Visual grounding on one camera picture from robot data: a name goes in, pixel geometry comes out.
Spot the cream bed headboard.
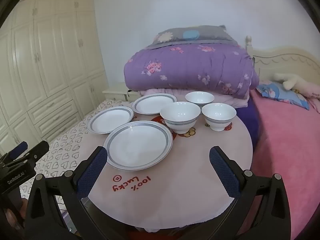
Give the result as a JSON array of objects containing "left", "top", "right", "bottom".
[{"left": 245, "top": 35, "right": 320, "bottom": 85}]

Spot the cream panelled wardrobe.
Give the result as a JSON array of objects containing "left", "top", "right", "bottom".
[{"left": 0, "top": 0, "right": 109, "bottom": 155}]

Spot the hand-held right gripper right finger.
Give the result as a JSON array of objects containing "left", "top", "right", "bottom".
[{"left": 209, "top": 146, "right": 299, "bottom": 240}]

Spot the white plate with grey band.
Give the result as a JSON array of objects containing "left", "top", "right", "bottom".
[
  {"left": 87, "top": 106, "right": 135, "bottom": 134},
  {"left": 103, "top": 120, "right": 173, "bottom": 172},
  {"left": 132, "top": 94, "right": 177, "bottom": 115}
]

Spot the purple floral quilt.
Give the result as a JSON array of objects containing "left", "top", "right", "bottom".
[{"left": 124, "top": 44, "right": 260, "bottom": 99}]

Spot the heart print bedsheet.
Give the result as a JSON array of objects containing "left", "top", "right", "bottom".
[{"left": 20, "top": 99, "right": 135, "bottom": 205}]

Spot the blue printed pillow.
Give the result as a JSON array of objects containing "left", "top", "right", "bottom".
[{"left": 256, "top": 84, "right": 310, "bottom": 110}]

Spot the cream nightstand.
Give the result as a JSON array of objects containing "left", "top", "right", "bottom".
[{"left": 102, "top": 82, "right": 140, "bottom": 102}]

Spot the plain white plate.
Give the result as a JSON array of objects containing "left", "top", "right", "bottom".
[{"left": 159, "top": 102, "right": 201, "bottom": 134}]

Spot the pink bedspread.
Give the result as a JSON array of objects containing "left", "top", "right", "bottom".
[{"left": 249, "top": 90, "right": 320, "bottom": 240}]

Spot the cream plush toy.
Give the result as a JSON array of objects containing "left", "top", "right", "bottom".
[{"left": 272, "top": 72, "right": 320, "bottom": 98}]

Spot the small white bowl grey band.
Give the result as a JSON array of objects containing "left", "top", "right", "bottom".
[
  {"left": 201, "top": 103, "right": 237, "bottom": 132},
  {"left": 185, "top": 91, "right": 215, "bottom": 108}
]

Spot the round pink printed table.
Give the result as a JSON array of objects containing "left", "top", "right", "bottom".
[{"left": 81, "top": 100, "right": 253, "bottom": 233}]

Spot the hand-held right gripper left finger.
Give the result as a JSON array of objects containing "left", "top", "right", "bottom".
[{"left": 24, "top": 146, "right": 109, "bottom": 240}]

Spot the grey floral pillow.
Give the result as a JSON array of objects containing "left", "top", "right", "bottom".
[{"left": 145, "top": 25, "right": 242, "bottom": 50}]

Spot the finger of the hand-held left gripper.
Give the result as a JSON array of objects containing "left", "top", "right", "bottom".
[
  {"left": 5, "top": 141, "right": 28, "bottom": 159},
  {"left": 15, "top": 141, "right": 50, "bottom": 165}
]

